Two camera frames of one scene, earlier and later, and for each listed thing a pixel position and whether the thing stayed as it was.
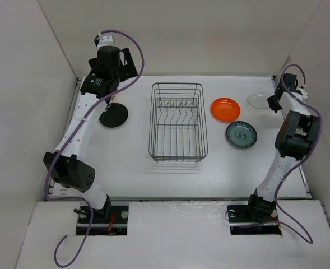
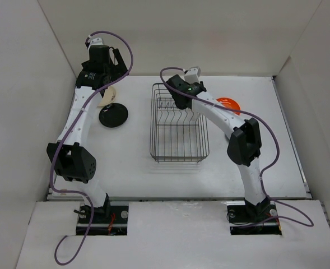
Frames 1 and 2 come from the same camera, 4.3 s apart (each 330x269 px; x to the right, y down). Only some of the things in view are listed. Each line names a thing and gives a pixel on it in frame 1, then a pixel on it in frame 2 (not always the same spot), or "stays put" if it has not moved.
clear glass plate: [259, 100] → [191, 116]
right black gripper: [272, 105] → [201, 83]
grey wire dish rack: [178, 130] stays put
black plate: [115, 116] stays put
